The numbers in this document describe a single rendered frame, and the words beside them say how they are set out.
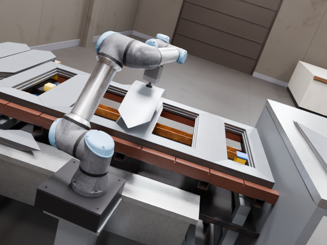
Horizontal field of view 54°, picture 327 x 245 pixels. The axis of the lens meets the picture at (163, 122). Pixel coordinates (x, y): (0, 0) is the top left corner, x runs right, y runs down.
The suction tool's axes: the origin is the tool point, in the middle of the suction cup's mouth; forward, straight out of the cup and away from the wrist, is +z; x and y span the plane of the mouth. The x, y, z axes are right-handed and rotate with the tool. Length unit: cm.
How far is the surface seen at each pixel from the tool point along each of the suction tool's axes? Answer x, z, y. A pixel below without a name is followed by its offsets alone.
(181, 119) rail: -35.3, 23.2, -18.0
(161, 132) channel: -20.5, 32.3, -10.6
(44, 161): 59, 34, 20
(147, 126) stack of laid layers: 15.0, 15.8, -10.8
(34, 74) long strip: 11, 16, 71
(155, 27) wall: -747, 58, 282
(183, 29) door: -751, 36, 201
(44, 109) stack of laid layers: 43, 17, 36
